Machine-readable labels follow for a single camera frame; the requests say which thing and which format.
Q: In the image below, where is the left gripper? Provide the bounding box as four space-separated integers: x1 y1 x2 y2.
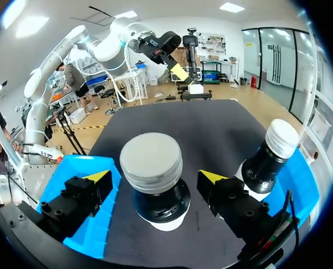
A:
137 31 195 85

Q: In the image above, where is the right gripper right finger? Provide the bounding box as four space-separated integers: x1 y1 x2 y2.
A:
197 169 293 250

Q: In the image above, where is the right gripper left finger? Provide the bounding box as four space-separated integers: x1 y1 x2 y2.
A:
36 169 114 244

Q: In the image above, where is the blue plastic bin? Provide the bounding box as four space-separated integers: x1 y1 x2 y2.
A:
263 147 320 234
36 155 123 260

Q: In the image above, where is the white bottle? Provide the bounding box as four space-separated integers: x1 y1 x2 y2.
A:
235 118 300 202
119 132 192 232

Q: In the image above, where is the white cable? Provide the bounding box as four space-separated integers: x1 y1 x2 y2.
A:
104 39 145 105

